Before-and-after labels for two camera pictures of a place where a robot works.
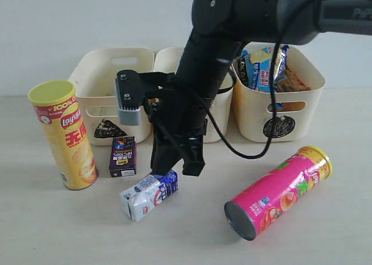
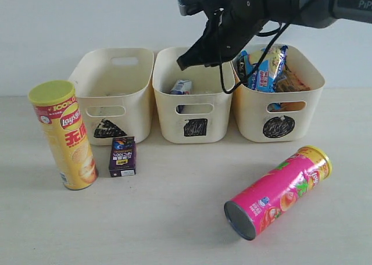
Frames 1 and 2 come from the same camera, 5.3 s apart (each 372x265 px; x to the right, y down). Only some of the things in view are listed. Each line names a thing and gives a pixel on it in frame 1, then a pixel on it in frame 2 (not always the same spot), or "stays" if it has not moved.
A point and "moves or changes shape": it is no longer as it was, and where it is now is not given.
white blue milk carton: (148, 194) moves or changes shape
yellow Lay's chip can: (57, 104) stays
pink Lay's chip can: (252, 212) stays
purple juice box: (122, 157) stays
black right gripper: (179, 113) to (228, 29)
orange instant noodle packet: (290, 82) stays
